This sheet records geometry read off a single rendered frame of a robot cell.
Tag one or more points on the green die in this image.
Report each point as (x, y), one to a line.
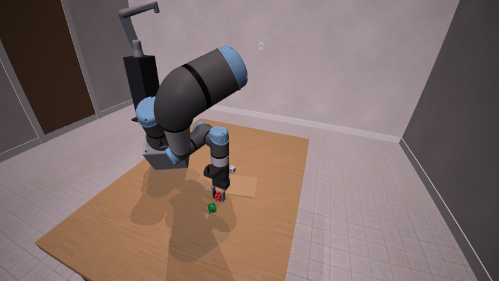
(211, 208)

